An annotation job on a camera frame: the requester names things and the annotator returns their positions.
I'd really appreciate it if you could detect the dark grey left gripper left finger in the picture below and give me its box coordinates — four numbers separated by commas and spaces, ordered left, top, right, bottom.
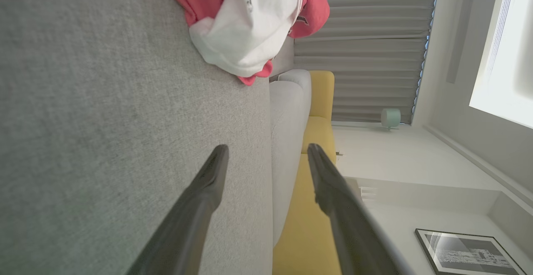
125, 144, 229, 275

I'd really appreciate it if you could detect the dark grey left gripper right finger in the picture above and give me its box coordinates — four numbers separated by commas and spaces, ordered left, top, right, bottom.
307, 144, 415, 275

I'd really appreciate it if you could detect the red and white basketball jersey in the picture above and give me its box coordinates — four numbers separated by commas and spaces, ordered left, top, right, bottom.
189, 0, 330, 86

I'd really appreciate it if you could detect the yellow cushion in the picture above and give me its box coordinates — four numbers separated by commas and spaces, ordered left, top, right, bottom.
273, 70, 343, 275

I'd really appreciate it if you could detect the grey fabric sofa cushion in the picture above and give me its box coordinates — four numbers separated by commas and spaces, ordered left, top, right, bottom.
269, 69, 312, 247

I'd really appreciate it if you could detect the small teal lamp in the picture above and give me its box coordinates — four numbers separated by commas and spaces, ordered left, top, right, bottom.
380, 108, 402, 131

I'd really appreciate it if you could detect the black framed picture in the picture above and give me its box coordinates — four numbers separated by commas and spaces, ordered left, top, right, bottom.
414, 228, 528, 275

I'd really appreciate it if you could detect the grey fabric sofa seat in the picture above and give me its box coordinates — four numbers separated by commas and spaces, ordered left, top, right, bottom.
0, 0, 274, 275

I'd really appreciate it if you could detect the grey pleated curtain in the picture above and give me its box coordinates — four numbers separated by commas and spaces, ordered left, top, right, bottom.
294, 0, 440, 124

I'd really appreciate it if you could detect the bright window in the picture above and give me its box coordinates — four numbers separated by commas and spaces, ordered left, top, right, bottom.
468, 0, 533, 130

